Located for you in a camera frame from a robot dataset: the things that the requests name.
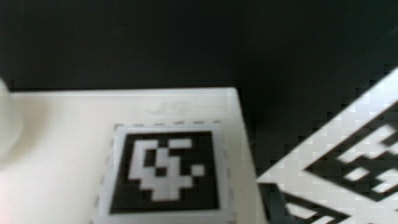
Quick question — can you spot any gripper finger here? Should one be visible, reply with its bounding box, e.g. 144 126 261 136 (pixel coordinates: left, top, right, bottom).
258 183 304 224

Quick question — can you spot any white marker base plate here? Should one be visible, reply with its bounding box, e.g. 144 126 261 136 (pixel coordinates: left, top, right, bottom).
258 68 398 224

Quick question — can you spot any white drawer with knob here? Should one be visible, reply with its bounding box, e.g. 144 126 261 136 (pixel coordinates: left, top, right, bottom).
0 80 267 224

